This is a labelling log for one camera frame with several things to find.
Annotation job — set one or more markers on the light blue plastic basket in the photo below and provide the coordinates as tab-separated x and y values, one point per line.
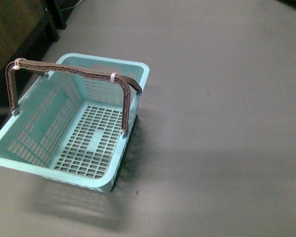
67	128

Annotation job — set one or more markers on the white zip tie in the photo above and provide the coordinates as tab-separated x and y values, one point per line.
112	77
16	65

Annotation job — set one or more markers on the dark wooden furniture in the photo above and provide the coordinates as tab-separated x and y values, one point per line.
27	28

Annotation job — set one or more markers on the white zip tie left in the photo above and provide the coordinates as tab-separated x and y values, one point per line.
16	65

